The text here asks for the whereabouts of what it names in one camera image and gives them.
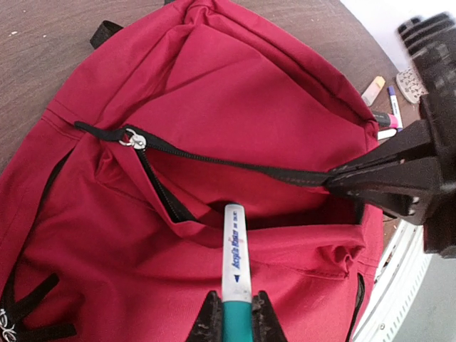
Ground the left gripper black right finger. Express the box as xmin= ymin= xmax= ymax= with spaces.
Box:
xmin=252 ymin=291 xmax=287 ymax=342

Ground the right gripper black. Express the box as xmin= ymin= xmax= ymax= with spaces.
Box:
xmin=326 ymin=12 xmax=455 ymax=259

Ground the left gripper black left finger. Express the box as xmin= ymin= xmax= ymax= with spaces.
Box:
xmin=187 ymin=291 xmax=223 ymax=342

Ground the beige highlighter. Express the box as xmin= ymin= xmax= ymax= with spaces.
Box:
xmin=361 ymin=76 xmax=385 ymax=107

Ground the red backpack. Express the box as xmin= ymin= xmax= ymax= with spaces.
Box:
xmin=1 ymin=1 xmax=383 ymax=341

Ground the pink white marker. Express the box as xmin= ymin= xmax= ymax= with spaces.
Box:
xmin=378 ymin=128 xmax=397 ymax=140

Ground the pink black highlighter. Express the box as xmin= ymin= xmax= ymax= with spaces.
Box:
xmin=372 ymin=110 xmax=399 ymax=128

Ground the purple white marker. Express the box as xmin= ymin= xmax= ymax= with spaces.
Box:
xmin=387 ymin=85 xmax=403 ymax=130

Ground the patterned mug orange inside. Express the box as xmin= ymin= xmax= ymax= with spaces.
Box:
xmin=395 ymin=67 xmax=428 ymax=104

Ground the front aluminium rail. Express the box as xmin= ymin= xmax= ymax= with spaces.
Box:
xmin=353 ymin=220 xmax=432 ymax=342

